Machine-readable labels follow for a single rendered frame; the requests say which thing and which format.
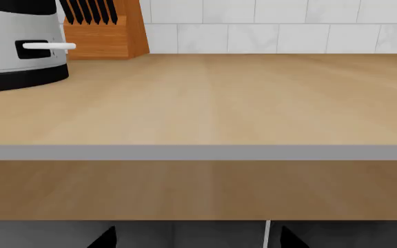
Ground wooden drawer front panel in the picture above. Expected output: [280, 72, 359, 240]
[0, 159, 397, 221]

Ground wooden knife block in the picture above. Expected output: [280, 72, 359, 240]
[62, 0, 151, 61]

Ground silver electric kettle black base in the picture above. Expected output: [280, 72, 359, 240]
[0, 0, 77, 94]

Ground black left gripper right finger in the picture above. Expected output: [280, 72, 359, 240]
[280, 225, 312, 248]

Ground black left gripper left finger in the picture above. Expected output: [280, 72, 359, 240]
[86, 225, 117, 248]

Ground narrow grey cabinet door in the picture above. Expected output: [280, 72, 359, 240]
[269, 220, 397, 248]

